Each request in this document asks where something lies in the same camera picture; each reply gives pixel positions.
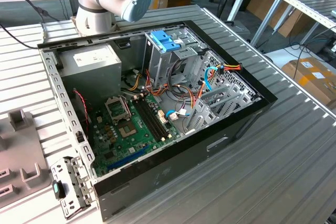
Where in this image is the metal socket cover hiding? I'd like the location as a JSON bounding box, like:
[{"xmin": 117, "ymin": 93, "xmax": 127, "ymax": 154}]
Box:
[{"xmin": 104, "ymin": 95, "xmax": 132, "ymax": 125}]

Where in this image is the grey metal disk bay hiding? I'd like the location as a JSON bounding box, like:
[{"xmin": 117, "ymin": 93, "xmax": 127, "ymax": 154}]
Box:
[{"xmin": 183, "ymin": 81, "xmax": 263, "ymax": 136}]

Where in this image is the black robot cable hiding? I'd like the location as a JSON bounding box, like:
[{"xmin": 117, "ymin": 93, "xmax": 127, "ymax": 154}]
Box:
[{"xmin": 0, "ymin": 0, "xmax": 61, "ymax": 49}]

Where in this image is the black wire bundle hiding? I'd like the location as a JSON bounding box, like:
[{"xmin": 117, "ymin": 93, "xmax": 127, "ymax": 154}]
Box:
[{"xmin": 167, "ymin": 58, "xmax": 191, "ymax": 98}]

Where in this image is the black PC case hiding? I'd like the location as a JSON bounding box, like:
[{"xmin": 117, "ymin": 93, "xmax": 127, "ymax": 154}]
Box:
[{"xmin": 36, "ymin": 19, "xmax": 279, "ymax": 222}]

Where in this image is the green motherboard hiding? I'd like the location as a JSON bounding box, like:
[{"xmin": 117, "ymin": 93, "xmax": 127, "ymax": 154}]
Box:
[{"xmin": 88, "ymin": 92, "xmax": 182, "ymax": 177}]

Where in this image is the red black twisted wire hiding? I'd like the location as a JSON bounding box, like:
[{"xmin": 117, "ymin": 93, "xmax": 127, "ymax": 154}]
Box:
[{"xmin": 72, "ymin": 89, "xmax": 92, "ymax": 133}]

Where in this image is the blue expansion slot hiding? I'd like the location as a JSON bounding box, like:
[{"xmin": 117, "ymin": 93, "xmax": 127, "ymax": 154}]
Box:
[{"xmin": 107, "ymin": 144, "xmax": 150, "ymax": 172}]

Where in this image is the wire locking lever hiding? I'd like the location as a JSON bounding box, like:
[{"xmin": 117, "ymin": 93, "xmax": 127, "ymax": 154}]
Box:
[{"xmin": 123, "ymin": 98, "xmax": 132, "ymax": 122}]

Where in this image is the CPU socket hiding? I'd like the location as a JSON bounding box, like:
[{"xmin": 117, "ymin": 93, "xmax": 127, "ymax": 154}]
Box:
[{"xmin": 117, "ymin": 119, "xmax": 139, "ymax": 140}]

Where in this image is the orange red yellow power wire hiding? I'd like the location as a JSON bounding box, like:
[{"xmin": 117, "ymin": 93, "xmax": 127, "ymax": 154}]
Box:
[{"xmin": 216, "ymin": 62, "xmax": 243, "ymax": 77}]

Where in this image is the black RAM slot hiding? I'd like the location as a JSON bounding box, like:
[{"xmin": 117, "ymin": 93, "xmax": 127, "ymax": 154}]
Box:
[
  {"xmin": 132, "ymin": 99, "xmax": 160, "ymax": 142},
  {"xmin": 143, "ymin": 97, "xmax": 173, "ymax": 139},
  {"xmin": 139, "ymin": 97, "xmax": 168, "ymax": 140},
  {"xmin": 135, "ymin": 98, "xmax": 164, "ymax": 141}
]

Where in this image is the grey metal slot bracket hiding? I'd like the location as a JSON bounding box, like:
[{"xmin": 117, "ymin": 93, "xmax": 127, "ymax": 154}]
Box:
[{"xmin": 49, "ymin": 155, "xmax": 96, "ymax": 221}]

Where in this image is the silver power supply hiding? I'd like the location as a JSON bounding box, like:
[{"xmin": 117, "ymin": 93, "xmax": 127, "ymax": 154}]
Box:
[{"xmin": 59, "ymin": 42, "xmax": 123, "ymax": 101}]

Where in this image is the black teal release latch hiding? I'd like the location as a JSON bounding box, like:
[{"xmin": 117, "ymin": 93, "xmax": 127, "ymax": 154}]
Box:
[{"xmin": 51, "ymin": 179, "xmax": 67, "ymax": 200}]

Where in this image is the yellow black wire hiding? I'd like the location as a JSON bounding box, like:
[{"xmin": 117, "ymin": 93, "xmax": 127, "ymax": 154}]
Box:
[{"xmin": 123, "ymin": 68, "xmax": 144, "ymax": 91}]

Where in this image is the blue plastic drive latch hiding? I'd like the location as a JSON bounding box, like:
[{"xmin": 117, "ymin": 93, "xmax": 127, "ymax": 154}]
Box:
[{"xmin": 150, "ymin": 30, "xmax": 182, "ymax": 53}]

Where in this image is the multicoloured wire bundle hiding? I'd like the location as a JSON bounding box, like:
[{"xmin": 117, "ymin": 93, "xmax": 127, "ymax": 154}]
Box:
[{"xmin": 145, "ymin": 68, "xmax": 207, "ymax": 111}]

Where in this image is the blue wire with white tag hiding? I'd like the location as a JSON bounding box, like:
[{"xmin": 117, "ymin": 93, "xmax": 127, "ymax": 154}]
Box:
[{"xmin": 166, "ymin": 109, "xmax": 190, "ymax": 123}]

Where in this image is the grey parts rack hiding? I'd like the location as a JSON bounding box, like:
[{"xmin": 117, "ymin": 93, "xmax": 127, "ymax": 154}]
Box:
[{"xmin": 0, "ymin": 108, "xmax": 53, "ymax": 204}]

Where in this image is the labelled cardboard box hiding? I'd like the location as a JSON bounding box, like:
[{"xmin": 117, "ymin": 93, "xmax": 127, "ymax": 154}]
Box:
[{"xmin": 282, "ymin": 57, "xmax": 336, "ymax": 108}]

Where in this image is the grey metal drive cage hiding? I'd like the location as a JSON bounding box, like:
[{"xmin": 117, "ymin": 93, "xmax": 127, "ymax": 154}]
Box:
[{"xmin": 143, "ymin": 28, "xmax": 208, "ymax": 91}]

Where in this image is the light blue data wire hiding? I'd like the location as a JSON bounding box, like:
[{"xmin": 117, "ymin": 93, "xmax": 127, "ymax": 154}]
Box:
[{"xmin": 203, "ymin": 66, "xmax": 221, "ymax": 91}]

